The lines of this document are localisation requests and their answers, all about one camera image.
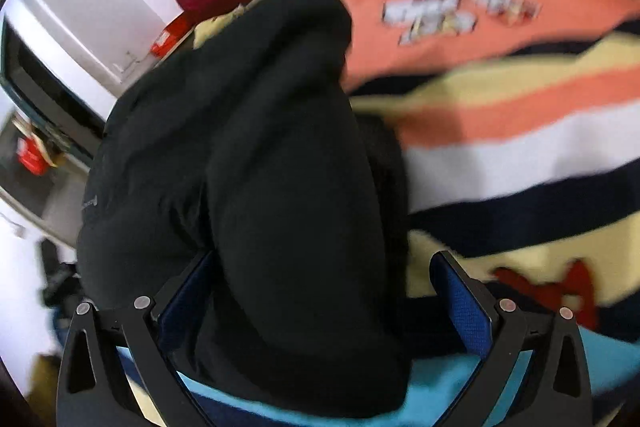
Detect black hooded puffer jacket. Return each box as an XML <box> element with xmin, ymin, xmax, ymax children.
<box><xmin>77</xmin><ymin>0</ymin><xmax>411</xmax><ymax>419</ymax></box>

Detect grey metal door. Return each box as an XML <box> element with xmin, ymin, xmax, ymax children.
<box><xmin>1</xmin><ymin>110</ymin><xmax>87</xmax><ymax>248</ymax></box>

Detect red hanging bag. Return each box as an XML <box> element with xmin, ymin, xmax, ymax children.
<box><xmin>16</xmin><ymin>136</ymin><xmax>49</xmax><ymax>176</ymax></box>

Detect dark green door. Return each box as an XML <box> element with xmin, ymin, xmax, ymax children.
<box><xmin>1</xmin><ymin>22</ymin><xmax>104</xmax><ymax>166</ymax></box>

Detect Hello Kitty striped blanket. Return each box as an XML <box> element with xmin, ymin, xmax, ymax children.
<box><xmin>169</xmin><ymin>0</ymin><xmax>639</xmax><ymax>425</ymax></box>

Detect red box on shelf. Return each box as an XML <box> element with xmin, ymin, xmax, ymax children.
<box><xmin>150</xmin><ymin>13</ymin><xmax>193</xmax><ymax>58</ymax></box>

